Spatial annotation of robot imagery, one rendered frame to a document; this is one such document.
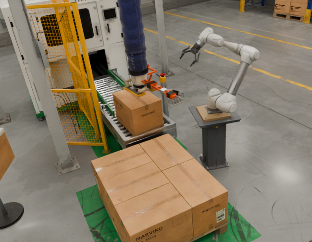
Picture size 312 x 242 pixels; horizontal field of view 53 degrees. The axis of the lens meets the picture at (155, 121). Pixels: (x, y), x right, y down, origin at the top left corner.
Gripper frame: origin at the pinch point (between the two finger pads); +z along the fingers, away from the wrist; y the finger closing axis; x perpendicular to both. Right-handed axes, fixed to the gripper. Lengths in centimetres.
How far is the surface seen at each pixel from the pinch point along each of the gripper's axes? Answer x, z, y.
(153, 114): 58, 66, -8
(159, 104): 57, 52, -10
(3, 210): 10, 257, -68
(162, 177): 5, 107, 53
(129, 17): -21, 0, -69
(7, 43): 566, 209, -695
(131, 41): -7, 17, -59
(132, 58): 5, 29, -51
